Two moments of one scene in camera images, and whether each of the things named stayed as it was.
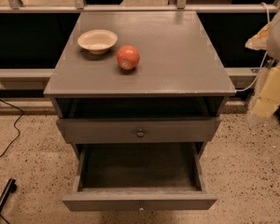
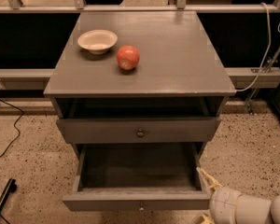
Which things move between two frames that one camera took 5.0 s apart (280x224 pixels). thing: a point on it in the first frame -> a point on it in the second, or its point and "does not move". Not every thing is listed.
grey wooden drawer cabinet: (175, 96) does not move
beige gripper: (279, 36) -> (223, 203)
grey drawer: (139, 176) does not move
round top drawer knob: (140, 133) does not move
